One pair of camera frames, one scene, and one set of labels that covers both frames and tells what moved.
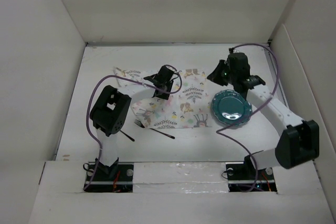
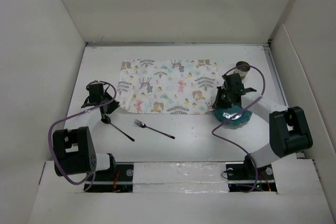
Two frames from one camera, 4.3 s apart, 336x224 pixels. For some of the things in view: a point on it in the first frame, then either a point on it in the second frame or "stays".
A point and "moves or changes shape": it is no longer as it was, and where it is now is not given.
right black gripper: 214,76 to 218,103
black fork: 142,125 stays
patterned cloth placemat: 189,108 moves or changes shape
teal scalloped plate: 231,108 stays
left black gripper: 164,96 to 113,106
